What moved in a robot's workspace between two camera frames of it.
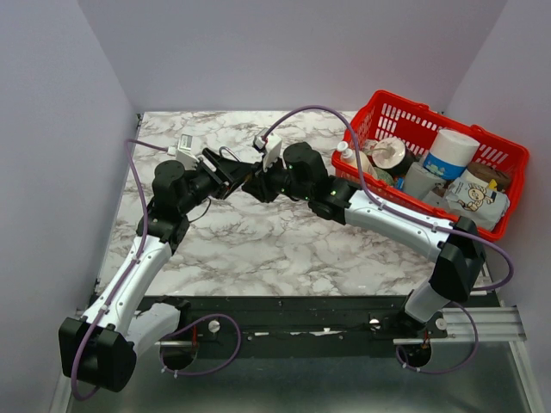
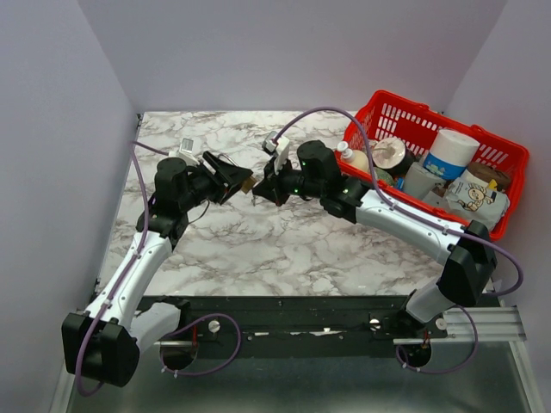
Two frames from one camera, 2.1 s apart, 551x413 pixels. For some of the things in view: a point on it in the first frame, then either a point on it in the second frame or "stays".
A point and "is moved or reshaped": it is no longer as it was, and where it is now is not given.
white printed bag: x=479 y=200 stays
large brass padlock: x=226 y=148 is moved or reshaped
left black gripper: x=227 y=174 stays
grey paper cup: x=419 y=181 stays
